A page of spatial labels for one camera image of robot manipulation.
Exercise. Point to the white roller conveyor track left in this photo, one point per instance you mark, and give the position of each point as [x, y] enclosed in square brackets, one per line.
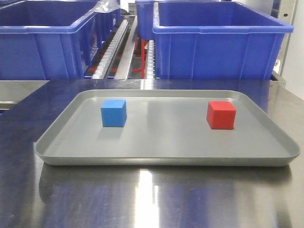
[105, 65]

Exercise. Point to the red foam cube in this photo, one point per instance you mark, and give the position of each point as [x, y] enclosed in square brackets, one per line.
[221, 115]

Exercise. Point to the blue plastic bin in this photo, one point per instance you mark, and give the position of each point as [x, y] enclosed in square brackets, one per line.
[106, 23]
[46, 39]
[215, 40]

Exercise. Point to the red metal frame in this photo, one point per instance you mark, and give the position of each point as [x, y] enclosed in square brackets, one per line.
[140, 44]

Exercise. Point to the blue foam cube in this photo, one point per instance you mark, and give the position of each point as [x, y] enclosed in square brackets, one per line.
[113, 112]

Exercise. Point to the blue plastic bin front right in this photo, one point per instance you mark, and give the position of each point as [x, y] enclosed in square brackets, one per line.
[215, 40]

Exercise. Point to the white roller conveyor track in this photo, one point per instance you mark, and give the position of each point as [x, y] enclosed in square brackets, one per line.
[105, 65]
[150, 60]

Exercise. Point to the blue plastic bin rear left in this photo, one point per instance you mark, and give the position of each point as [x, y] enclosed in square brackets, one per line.
[106, 23]

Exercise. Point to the clear plastic bag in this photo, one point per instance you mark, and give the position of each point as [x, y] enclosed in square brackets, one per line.
[106, 6]

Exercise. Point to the grey metal tray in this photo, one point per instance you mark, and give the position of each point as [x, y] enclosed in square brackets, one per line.
[164, 127]

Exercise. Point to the white roller conveyor track right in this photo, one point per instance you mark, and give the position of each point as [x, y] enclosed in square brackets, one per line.
[150, 60]

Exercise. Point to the blue plastic bin front left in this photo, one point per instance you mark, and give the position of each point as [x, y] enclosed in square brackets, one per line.
[46, 39]

